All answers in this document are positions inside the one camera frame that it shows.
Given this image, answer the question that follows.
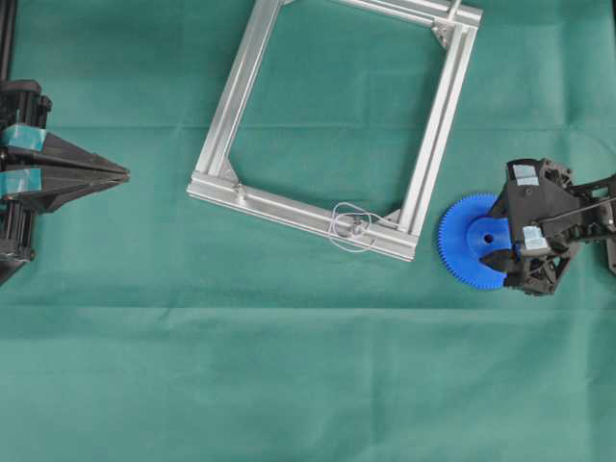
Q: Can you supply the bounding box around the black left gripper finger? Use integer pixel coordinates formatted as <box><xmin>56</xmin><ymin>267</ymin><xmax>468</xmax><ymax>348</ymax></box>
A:
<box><xmin>37</xmin><ymin>132</ymin><xmax>130</xmax><ymax>175</ymax></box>
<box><xmin>36</xmin><ymin>175</ymin><xmax>130</xmax><ymax>214</ymax></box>

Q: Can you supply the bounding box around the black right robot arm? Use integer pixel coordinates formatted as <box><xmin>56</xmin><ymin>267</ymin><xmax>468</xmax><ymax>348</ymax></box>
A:
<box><xmin>480</xmin><ymin>159</ymin><xmax>615</xmax><ymax>296</ymax></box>

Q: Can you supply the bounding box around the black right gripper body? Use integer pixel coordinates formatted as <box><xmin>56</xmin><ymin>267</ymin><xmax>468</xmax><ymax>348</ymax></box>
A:
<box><xmin>502</xmin><ymin>159</ymin><xmax>581</xmax><ymax>295</ymax></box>

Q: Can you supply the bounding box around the blue plastic gear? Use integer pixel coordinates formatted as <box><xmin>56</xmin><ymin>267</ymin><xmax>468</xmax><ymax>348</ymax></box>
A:
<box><xmin>438</xmin><ymin>193</ymin><xmax>512</xmax><ymax>291</ymax></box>

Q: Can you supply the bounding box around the square aluminium extrusion frame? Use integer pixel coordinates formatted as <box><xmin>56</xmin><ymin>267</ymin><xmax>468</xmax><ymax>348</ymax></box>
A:
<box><xmin>187</xmin><ymin>1</ymin><xmax>482</xmax><ymax>262</ymax></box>

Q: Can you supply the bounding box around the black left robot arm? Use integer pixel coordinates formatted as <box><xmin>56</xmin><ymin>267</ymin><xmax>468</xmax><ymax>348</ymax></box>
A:
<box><xmin>1</xmin><ymin>1</ymin><xmax>130</xmax><ymax>278</ymax></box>

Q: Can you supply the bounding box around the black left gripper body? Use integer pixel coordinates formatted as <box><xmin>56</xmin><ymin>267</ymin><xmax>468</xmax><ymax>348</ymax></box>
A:
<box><xmin>1</xmin><ymin>80</ymin><xmax>52</xmax><ymax>260</ymax></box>

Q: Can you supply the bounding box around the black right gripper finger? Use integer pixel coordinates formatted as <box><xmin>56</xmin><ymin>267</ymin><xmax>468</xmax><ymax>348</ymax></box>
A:
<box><xmin>479</xmin><ymin>249</ymin><xmax>521</xmax><ymax>285</ymax></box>
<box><xmin>488</xmin><ymin>186</ymin><xmax>510</xmax><ymax>219</ymax></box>

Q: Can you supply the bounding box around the green table cloth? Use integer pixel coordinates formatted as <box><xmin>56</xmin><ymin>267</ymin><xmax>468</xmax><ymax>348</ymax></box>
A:
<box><xmin>1</xmin><ymin>1</ymin><xmax>615</xmax><ymax>461</ymax></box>

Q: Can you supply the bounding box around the pale purple rubber band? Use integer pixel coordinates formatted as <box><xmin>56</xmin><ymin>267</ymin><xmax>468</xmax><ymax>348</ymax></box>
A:
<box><xmin>327</xmin><ymin>201</ymin><xmax>382</xmax><ymax>253</ymax></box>

